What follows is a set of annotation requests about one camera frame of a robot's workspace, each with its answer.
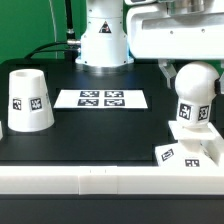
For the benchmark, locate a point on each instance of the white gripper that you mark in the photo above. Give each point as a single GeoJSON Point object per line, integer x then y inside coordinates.
{"type": "Point", "coordinates": [175, 29]}

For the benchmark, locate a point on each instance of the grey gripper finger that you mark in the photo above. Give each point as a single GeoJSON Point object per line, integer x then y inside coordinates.
{"type": "Point", "coordinates": [219, 83]}

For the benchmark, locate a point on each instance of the white lamp bulb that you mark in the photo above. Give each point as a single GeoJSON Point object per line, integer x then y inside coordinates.
{"type": "Point", "coordinates": [195, 87]}

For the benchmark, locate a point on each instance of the white lamp base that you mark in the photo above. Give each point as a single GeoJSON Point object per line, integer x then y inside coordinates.
{"type": "Point", "coordinates": [188, 151]}

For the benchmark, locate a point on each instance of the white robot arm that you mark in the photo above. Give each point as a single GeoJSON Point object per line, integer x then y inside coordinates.
{"type": "Point", "coordinates": [119, 31]}

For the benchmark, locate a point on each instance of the white lamp shade cone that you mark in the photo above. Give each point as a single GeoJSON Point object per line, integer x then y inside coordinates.
{"type": "Point", "coordinates": [29, 107]}

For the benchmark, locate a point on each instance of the white marker tag sheet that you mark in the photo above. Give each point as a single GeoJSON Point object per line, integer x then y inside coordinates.
{"type": "Point", "coordinates": [101, 99]}

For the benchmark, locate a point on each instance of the white front fence rail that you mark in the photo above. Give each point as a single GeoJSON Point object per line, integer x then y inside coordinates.
{"type": "Point", "coordinates": [93, 180]}

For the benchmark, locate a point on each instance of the white left fence rail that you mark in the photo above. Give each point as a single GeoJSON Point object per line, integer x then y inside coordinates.
{"type": "Point", "coordinates": [1, 131]}

